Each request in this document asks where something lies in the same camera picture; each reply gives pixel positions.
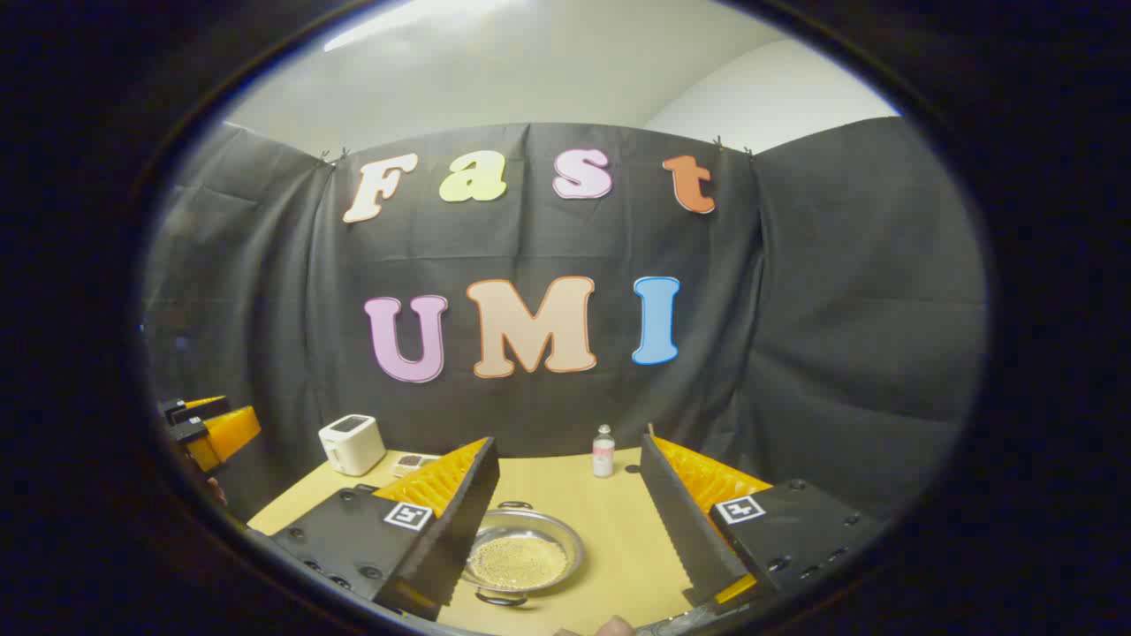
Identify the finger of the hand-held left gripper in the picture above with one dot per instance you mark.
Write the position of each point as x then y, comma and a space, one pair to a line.
225, 433
199, 408

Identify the white toaster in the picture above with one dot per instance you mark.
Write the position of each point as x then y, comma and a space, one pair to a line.
353, 450

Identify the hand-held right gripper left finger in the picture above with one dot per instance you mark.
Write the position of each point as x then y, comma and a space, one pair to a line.
468, 521

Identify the white divided dish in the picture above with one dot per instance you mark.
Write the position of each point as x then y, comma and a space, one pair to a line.
411, 464

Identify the black backdrop cloth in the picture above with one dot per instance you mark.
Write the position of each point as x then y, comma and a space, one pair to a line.
795, 353

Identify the small clear bottle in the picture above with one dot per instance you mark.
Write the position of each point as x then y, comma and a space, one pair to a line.
603, 455

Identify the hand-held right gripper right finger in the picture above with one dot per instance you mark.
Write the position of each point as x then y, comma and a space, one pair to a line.
676, 539

